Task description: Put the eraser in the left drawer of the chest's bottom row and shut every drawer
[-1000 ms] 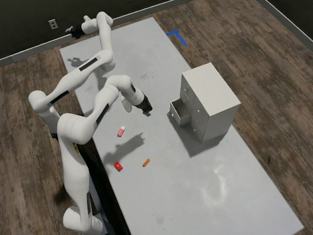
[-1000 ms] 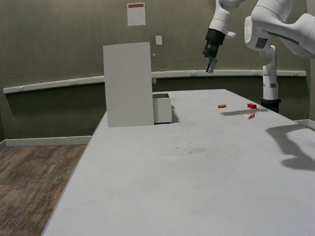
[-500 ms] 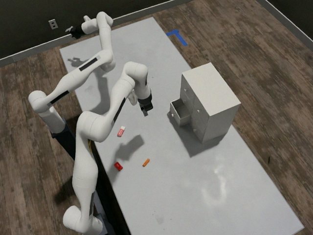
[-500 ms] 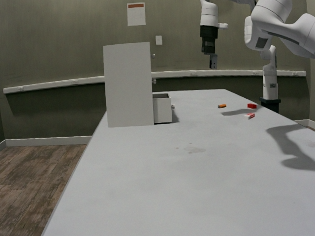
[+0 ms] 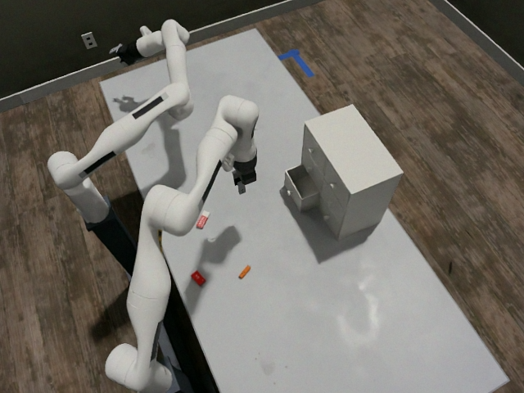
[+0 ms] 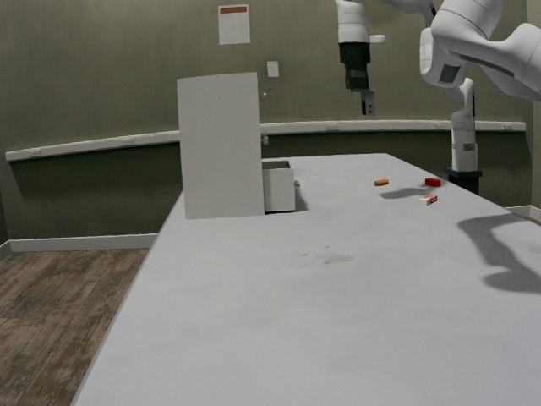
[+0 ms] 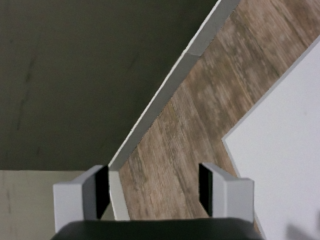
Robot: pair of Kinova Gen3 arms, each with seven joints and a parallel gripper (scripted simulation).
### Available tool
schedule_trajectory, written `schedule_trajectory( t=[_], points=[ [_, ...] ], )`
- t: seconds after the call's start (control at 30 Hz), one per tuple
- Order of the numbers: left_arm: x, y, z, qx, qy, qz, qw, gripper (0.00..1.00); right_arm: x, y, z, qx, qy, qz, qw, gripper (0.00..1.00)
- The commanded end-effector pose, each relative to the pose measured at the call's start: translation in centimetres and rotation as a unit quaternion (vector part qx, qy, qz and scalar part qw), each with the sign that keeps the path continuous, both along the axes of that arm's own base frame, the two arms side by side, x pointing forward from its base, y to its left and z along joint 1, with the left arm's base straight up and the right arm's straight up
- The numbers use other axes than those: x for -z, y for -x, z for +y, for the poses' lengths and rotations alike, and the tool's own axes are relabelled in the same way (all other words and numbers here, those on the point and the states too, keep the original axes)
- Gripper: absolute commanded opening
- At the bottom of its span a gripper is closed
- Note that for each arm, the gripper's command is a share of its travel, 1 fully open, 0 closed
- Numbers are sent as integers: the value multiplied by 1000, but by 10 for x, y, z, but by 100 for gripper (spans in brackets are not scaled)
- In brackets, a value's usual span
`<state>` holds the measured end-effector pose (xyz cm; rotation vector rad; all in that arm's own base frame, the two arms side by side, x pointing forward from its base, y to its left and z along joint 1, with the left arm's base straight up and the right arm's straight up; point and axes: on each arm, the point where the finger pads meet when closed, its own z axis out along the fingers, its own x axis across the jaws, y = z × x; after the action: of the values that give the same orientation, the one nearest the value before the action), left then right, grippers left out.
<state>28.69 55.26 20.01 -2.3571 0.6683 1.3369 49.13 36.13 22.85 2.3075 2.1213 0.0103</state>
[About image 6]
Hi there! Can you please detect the red eraser with white tip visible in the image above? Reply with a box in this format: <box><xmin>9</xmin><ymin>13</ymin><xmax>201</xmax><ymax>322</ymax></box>
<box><xmin>418</xmin><ymin>195</ymin><xmax>438</xmax><ymax>206</ymax></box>

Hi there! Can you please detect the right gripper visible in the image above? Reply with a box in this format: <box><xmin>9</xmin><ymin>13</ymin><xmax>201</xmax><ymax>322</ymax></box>
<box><xmin>338</xmin><ymin>23</ymin><xmax>386</xmax><ymax>116</ymax></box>

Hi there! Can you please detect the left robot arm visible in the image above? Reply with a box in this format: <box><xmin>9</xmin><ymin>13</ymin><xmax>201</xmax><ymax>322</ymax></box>
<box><xmin>420</xmin><ymin>0</ymin><xmax>541</xmax><ymax>102</ymax></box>

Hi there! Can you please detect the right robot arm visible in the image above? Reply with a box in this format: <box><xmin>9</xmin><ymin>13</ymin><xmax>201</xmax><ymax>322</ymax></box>
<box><xmin>334</xmin><ymin>0</ymin><xmax>478</xmax><ymax>172</ymax></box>

